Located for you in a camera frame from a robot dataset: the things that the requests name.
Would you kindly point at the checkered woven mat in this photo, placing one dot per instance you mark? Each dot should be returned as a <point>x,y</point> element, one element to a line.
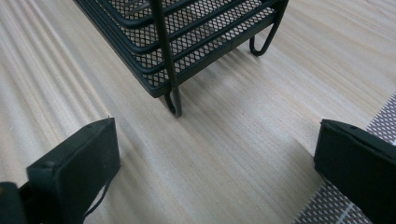
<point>333,202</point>

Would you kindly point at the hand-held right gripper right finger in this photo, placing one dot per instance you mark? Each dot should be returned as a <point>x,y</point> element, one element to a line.
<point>355,168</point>

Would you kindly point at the black metal mesh rack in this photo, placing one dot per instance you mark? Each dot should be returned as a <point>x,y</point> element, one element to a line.
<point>174,40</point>

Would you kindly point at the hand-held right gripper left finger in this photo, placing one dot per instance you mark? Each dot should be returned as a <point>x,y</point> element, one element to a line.
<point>74,168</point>

